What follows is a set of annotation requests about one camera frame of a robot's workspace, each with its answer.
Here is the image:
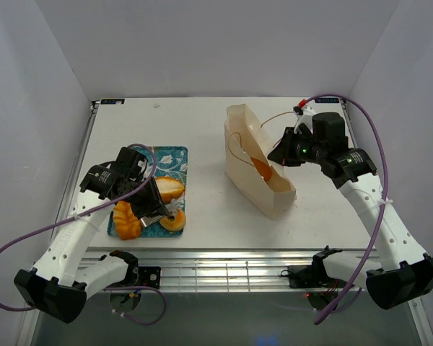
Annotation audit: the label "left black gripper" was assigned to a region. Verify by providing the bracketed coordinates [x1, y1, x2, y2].
[121, 175, 170, 221]

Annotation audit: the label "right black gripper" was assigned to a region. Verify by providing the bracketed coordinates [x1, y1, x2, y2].
[266, 127, 325, 167]

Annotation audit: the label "round orange sugared bun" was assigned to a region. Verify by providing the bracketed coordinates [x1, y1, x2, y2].
[250, 157, 273, 182]

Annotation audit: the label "brown paper bag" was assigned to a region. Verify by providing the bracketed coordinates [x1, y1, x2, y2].
[224, 104, 296, 220]

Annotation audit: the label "metal serving tongs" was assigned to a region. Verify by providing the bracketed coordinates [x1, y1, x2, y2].
[139, 203, 178, 228]

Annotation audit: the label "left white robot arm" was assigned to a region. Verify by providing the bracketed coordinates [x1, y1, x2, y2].
[14, 144, 168, 323]

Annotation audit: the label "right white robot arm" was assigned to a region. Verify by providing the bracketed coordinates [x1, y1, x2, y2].
[268, 112, 433, 310]

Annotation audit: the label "oval split bread loaf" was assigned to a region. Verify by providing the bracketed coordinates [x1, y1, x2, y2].
[155, 177, 185, 204]

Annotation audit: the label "long braided orange bread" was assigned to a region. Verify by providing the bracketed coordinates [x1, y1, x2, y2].
[113, 201, 142, 240]

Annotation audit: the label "fake bagel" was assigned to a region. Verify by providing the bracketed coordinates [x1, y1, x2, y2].
[159, 209, 186, 232]

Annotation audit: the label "teal patterned tray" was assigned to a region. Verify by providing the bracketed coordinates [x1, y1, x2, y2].
[107, 146, 188, 239]

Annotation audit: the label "right blue table label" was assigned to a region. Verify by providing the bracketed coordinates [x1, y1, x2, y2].
[315, 97, 340, 104]

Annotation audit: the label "blue table label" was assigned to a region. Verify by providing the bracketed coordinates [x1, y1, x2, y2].
[100, 98, 125, 105]
[315, 97, 340, 104]

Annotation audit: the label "left blue table label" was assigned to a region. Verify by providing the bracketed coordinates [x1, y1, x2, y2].
[100, 98, 125, 105]

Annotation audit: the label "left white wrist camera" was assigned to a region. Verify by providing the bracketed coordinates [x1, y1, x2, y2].
[137, 159, 148, 174]

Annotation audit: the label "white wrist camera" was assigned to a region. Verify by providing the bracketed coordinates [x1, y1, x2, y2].
[293, 99, 317, 134]
[137, 159, 148, 174]

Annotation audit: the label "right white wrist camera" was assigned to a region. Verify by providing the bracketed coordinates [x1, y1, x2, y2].
[293, 99, 317, 134]

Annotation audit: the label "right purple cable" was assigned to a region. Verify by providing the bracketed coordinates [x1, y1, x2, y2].
[295, 94, 388, 326]

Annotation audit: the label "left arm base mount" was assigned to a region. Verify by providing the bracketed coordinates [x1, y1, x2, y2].
[107, 266, 162, 290]

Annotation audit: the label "aluminium frame rail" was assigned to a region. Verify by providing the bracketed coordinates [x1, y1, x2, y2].
[25, 250, 419, 295]

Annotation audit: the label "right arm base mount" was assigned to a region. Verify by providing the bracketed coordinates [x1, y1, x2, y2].
[279, 246, 346, 291]

